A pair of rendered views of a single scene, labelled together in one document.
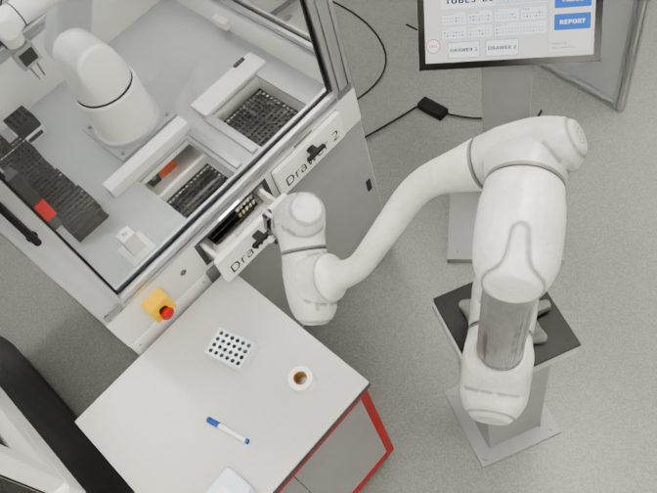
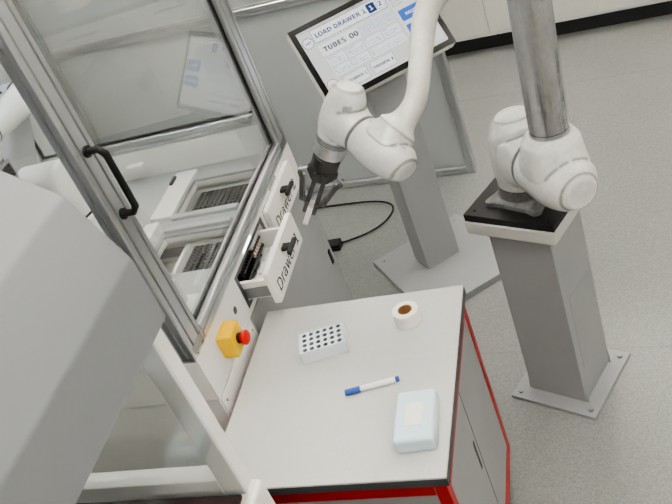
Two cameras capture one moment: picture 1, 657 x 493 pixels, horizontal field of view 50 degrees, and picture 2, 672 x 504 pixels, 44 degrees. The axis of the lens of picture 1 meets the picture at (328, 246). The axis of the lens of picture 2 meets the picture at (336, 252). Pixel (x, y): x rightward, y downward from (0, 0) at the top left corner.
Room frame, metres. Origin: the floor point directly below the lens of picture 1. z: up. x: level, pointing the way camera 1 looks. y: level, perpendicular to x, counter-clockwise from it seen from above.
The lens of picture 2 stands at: (-0.48, 1.32, 2.18)
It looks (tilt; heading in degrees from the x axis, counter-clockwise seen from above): 34 degrees down; 322
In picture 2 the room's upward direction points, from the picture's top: 23 degrees counter-clockwise
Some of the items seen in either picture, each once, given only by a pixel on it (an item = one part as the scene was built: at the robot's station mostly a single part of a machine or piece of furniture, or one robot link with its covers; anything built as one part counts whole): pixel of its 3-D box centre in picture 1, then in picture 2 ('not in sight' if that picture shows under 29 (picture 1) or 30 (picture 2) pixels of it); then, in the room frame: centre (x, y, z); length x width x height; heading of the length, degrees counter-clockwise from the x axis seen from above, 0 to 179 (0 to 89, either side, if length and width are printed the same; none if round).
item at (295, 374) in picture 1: (301, 380); (406, 315); (0.78, 0.20, 0.78); 0.07 x 0.07 x 0.04
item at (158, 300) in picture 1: (159, 305); (232, 338); (1.11, 0.51, 0.88); 0.07 x 0.05 x 0.07; 118
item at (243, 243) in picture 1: (256, 237); (283, 256); (1.21, 0.19, 0.87); 0.29 x 0.02 x 0.11; 118
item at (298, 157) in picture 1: (309, 153); (281, 198); (1.43, -0.05, 0.87); 0.29 x 0.02 x 0.11; 118
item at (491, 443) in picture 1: (501, 375); (551, 295); (0.72, -0.35, 0.38); 0.30 x 0.30 x 0.76; 3
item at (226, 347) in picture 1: (231, 349); (323, 342); (0.94, 0.36, 0.78); 0.12 x 0.08 x 0.04; 43
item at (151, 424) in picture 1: (256, 440); (385, 474); (0.82, 0.44, 0.38); 0.62 x 0.58 x 0.76; 118
